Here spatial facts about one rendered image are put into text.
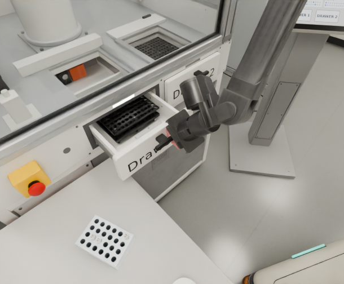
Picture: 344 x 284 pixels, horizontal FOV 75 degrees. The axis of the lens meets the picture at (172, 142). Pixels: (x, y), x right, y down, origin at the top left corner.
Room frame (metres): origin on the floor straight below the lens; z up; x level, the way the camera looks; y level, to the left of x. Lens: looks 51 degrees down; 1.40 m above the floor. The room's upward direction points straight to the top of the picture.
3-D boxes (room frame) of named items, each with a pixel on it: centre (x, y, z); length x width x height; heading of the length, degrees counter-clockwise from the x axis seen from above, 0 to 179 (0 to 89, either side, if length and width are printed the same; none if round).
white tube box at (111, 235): (0.17, 0.17, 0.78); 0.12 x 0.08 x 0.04; 64
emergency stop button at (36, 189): (0.28, 0.35, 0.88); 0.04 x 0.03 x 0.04; 133
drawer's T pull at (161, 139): (0.41, 0.03, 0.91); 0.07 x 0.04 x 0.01; 133
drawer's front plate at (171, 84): (0.75, -0.08, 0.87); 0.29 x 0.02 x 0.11; 133
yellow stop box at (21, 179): (0.30, 0.37, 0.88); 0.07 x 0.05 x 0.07; 133
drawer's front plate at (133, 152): (0.43, 0.04, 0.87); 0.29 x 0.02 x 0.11; 133
